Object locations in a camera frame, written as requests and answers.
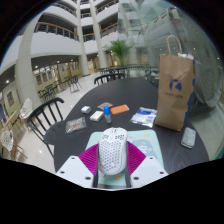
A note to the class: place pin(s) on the clear plastic packet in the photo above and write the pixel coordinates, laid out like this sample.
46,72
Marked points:
76,125

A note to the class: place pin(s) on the green potted palm plant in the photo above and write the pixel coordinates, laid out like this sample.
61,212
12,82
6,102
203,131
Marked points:
119,48

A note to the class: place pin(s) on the grey smartphone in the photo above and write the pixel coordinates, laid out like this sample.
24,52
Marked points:
188,137

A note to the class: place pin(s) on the black wooden spindle chair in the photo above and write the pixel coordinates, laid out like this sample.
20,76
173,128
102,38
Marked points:
108,76
41,111

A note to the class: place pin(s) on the orange card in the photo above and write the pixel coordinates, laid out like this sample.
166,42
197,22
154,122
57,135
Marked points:
120,109

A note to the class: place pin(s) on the small white square case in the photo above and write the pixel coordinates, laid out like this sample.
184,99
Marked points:
86,109

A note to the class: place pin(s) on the brown square card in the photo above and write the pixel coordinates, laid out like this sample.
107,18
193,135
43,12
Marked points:
104,105

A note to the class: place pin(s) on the light green printed mouse pad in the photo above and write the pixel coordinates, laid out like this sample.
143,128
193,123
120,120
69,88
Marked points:
146,143

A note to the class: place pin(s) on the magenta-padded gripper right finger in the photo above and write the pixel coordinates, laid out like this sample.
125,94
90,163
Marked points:
148,169

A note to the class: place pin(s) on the white perforated computer mouse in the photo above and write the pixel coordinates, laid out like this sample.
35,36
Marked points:
112,151

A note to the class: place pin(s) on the white rectangular box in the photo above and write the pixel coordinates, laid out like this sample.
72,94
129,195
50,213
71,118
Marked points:
96,116

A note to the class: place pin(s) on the group of dark chairs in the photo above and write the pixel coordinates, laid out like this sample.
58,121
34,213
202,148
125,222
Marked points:
71,83

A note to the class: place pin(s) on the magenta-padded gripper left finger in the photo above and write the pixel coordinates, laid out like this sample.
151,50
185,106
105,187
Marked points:
75,170

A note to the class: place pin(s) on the white perforated chair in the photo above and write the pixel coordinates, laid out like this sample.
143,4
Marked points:
26,108
7,140

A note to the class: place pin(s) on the small blue-capped bottle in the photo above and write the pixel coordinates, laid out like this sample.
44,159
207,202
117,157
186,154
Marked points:
107,115

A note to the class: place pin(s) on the brown paper bag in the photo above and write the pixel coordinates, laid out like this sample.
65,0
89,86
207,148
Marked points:
173,93

